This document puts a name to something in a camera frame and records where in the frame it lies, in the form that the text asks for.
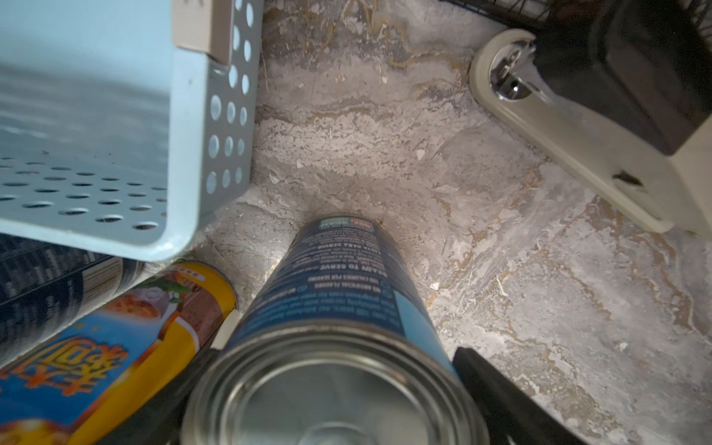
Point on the blue Progresso soup can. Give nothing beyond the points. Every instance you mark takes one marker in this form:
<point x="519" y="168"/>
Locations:
<point x="45" y="287"/>

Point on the colourful can white lid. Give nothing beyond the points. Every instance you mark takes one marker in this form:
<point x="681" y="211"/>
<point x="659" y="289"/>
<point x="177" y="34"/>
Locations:
<point x="77" y="386"/>

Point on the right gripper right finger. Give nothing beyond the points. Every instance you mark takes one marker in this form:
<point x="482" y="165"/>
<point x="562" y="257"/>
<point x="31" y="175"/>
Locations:
<point x="512" y="417"/>

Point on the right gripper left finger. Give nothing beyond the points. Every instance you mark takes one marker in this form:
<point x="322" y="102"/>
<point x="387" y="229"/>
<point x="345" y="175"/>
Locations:
<point x="160" y="419"/>

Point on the light blue plastic basket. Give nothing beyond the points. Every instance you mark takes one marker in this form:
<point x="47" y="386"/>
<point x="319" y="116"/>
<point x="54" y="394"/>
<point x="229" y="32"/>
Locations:
<point x="125" y="125"/>

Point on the black wire desk organizer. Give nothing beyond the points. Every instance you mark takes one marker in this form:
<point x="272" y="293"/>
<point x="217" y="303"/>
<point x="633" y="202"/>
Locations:
<point x="532" y="15"/>

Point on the blue can silver top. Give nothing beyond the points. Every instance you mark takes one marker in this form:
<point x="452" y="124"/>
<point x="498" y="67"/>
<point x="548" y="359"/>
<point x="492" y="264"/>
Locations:
<point x="336" y="348"/>

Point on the white black stapler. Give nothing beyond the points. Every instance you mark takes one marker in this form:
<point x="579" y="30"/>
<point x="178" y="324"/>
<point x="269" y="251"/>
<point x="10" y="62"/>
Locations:
<point x="619" y="93"/>

